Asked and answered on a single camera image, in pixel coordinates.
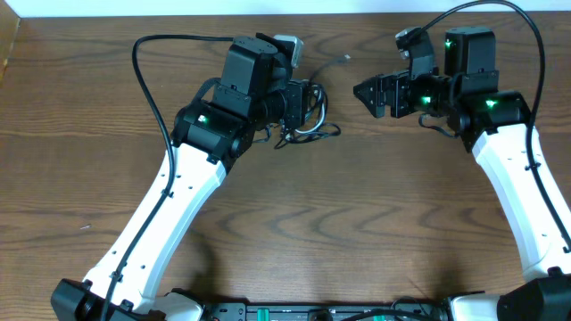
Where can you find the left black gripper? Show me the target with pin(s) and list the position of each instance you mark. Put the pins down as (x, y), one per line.
(297, 104)

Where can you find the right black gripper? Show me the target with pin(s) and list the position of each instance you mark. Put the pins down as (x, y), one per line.
(399, 82)

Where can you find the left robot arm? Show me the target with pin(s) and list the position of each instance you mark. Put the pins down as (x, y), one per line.
(255, 90)

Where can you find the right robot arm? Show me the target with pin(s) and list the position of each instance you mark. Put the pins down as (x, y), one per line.
(495, 128)

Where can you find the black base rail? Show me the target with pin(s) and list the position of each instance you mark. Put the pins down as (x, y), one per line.
(402, 310)

